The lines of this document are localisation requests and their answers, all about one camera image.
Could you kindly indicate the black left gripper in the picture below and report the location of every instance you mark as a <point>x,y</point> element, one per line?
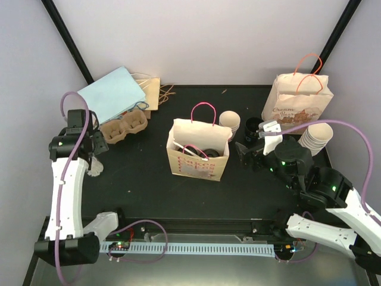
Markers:
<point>102,145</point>

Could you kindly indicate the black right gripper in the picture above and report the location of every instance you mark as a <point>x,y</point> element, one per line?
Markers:
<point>245,153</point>

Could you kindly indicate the black lid stack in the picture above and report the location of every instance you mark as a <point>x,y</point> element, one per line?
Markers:
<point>251,127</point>

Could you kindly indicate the small stack paper cups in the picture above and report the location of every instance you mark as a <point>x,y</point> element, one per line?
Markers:
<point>231,120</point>

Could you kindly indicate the cream paper bag pink sides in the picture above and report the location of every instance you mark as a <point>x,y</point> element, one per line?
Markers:
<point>203,136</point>

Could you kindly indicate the black coffee cup lid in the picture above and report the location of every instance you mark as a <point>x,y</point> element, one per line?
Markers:
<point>191,151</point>

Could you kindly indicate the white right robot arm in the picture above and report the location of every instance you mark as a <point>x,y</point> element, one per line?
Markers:
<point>318,188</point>

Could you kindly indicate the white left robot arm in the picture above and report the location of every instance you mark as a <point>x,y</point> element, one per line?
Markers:
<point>73,153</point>

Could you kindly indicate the stacked pulp cup carriers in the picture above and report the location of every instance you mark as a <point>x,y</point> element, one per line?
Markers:
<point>116,130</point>

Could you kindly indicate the light blue paper bag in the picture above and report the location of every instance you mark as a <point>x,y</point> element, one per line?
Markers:
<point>112,94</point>

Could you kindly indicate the tall stack paper cups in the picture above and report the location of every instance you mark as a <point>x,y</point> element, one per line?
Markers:
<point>316,137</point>

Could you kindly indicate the Cream Bear printed paper bag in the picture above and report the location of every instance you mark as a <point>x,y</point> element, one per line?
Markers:
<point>297,98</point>

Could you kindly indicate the brown kraft paper bag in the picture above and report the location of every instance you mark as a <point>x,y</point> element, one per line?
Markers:
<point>155,93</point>

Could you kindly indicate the light blue slotted cable duct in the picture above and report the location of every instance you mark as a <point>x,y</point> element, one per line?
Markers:
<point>262,250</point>

